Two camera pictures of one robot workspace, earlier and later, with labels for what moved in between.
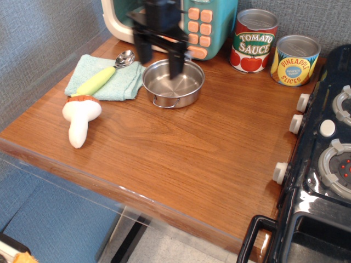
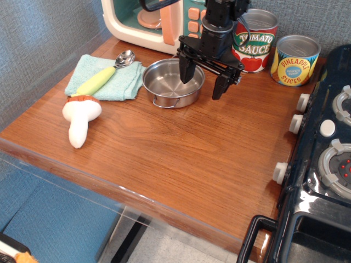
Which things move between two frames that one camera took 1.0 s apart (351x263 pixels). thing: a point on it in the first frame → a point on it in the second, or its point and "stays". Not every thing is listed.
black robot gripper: (161, 20) → (213, 51)
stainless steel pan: (181, 91) stays
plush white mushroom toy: (79, 110) stays
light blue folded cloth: (123, 84) stays
